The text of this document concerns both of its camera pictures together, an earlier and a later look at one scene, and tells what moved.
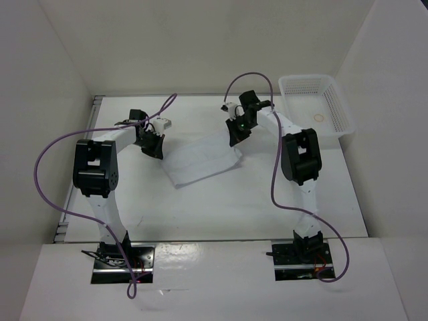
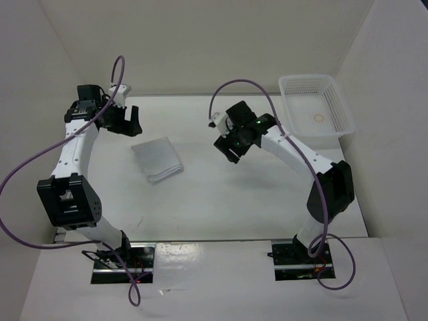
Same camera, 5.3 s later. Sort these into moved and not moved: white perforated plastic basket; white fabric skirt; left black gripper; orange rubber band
Moved: left black gripper; white fabric skirt
Not moved: white perforated plastic basket; orange rubber band
